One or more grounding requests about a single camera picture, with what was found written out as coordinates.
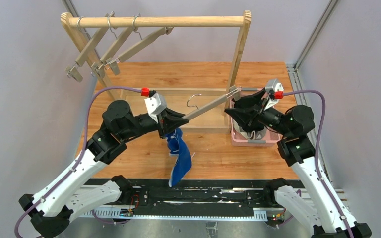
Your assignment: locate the grey underwear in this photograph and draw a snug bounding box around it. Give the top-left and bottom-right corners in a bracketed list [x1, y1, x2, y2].
[236, 128, 267, 140]

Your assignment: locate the wooden hanger holding blue underwear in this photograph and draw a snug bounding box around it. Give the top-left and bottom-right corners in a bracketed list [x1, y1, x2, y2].
[182, 86, 242, 120]

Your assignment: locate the blue underwear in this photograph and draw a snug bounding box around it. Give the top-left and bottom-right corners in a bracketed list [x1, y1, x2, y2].
[166, 128, 192, 187]

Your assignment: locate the wooden hanger holding black underwear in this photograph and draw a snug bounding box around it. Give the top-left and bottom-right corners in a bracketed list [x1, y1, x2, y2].
[105, 27, 174, 75]

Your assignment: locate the wooden clip hanger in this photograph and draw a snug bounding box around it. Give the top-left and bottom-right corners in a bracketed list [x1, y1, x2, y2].
[61, 12, 110, 86]
[92, 13, 141, 79]

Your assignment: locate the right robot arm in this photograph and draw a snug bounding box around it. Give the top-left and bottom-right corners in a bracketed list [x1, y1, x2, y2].
[225, 89, 372, 238]

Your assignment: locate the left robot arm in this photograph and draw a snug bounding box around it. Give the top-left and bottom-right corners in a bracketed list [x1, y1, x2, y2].
[19, 96, 189, 238]

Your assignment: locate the empty wooden clip hanger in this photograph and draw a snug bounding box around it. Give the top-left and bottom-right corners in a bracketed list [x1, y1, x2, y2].
[61, 12, 110, 86]

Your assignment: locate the pink perforated plastic basket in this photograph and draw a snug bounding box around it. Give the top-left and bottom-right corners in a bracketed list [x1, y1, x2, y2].
[230, 88, 281, 147]

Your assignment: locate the wooden clothes rack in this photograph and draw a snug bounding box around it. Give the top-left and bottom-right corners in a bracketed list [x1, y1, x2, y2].
[60, 10, 253, 134]

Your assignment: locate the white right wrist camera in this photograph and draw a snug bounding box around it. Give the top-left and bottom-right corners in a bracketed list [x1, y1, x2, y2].
[264, 79, 284, 109]

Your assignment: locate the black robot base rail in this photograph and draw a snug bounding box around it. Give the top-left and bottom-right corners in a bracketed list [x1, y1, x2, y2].
[73, 178, 313, 221]

